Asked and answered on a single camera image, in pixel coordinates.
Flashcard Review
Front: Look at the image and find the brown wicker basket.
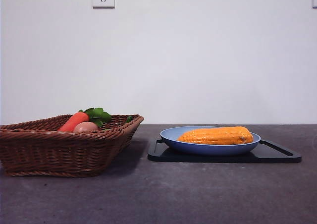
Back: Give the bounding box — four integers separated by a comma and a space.
0, 113, 145, 178

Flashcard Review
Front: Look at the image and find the orange carrot with green leaves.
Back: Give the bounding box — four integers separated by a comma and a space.
57, 107, 112, 132

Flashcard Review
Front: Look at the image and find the yellow corn cob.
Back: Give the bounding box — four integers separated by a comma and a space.
177, 126, 254, 146

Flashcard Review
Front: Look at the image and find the black rectangular tray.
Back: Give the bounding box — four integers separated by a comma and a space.
147, 139, 302, 164

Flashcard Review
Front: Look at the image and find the blue round plate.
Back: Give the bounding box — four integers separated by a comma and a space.
159, 126, 262, 157

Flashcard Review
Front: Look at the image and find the pale brown egg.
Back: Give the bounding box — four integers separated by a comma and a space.
73, 121, 99, 133

